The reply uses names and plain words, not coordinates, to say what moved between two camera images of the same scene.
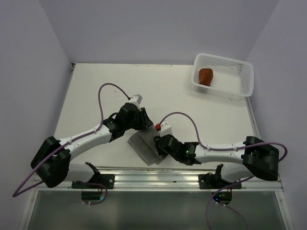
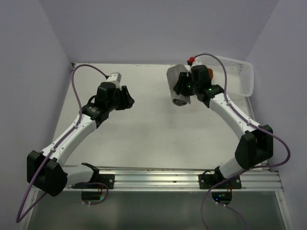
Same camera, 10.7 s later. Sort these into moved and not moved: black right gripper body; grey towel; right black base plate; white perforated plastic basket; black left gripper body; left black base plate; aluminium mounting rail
Moved: black left gripper body; black right gripper body; grey towel
Not moved: aluminium mounting rail; left black base plate; right black base plate; white perforated plastic basket
